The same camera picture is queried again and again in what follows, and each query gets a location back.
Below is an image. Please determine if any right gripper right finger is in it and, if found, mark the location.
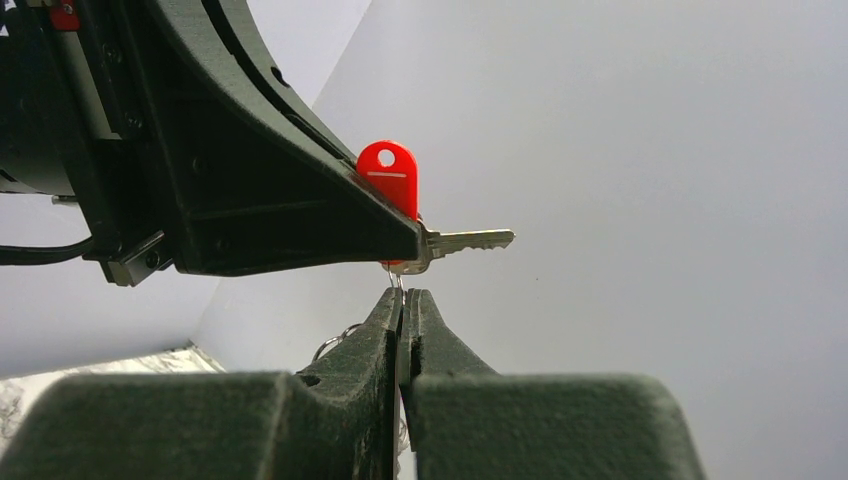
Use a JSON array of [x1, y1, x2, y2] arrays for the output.
[[399, 289, 705, 479]]

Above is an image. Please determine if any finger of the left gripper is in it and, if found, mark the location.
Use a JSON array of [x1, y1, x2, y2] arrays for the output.
[[113, 1, 420, 277]]

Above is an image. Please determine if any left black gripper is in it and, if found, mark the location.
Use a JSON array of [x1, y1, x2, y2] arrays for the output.
[[1, 1, 186, 286]]

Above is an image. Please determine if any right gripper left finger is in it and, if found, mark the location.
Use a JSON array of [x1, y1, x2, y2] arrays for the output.
[[1, 289, 403, 479]]

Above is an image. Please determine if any red oval key tag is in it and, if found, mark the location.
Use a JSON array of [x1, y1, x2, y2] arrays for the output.
[[356, 140, 419, 226]]

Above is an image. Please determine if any black head silver key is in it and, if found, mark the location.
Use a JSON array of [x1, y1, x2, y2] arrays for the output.
[[381, 222, 516, 275]]

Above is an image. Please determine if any silver spiral keyring holder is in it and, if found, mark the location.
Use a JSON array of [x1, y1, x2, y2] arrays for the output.
[[312, 323, 362, 362]]

